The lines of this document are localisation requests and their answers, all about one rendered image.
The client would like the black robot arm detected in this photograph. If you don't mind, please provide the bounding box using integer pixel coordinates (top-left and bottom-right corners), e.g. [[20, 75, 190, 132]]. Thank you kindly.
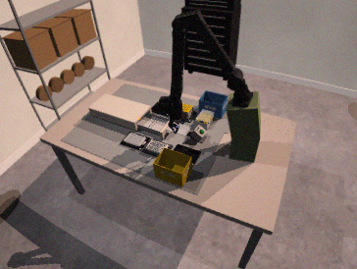
[[159, 10, 253, 119]]

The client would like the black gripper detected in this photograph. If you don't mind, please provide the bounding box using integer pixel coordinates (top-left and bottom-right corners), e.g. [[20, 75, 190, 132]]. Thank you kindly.
[[168, 110, 188, 134]]

